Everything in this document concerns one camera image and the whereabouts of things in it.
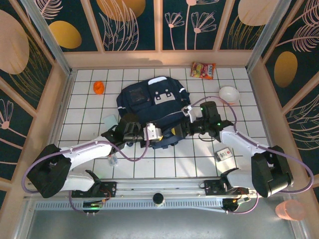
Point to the clear plastic pencil case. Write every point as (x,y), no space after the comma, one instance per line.
(113,160)

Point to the navy blue backpack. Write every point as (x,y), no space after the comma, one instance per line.
(149,107)

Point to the small white card box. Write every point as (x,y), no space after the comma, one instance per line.
(224,155)

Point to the red candy bag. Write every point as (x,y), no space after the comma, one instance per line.
(203,70)

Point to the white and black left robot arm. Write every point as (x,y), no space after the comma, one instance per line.
(84,152)

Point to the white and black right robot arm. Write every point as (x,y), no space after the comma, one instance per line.
(244,142)

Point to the white bowl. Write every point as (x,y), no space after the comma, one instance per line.
(229,94)

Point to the orange crumpled ball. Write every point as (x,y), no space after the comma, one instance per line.
(99,87)

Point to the black round knob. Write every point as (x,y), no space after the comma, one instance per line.
(158,198)

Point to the perforated metal vent strip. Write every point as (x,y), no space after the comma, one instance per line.
(137,205)

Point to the black controller board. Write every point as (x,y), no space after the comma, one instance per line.
(92,206)
(234,205)

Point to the pink translucent cup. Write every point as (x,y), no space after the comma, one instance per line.
(290,210)

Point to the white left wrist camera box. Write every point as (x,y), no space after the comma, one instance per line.
(153,132)

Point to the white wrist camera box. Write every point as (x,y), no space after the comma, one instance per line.
(153,132)
(189,113)

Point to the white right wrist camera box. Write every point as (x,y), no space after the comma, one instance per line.
(189,113)

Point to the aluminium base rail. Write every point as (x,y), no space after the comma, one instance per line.
(159,185)

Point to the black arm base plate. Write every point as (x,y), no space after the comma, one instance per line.
(109,189)
(211,186)

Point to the aluminium corner post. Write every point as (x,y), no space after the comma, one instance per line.
(268,35)
(47,37)

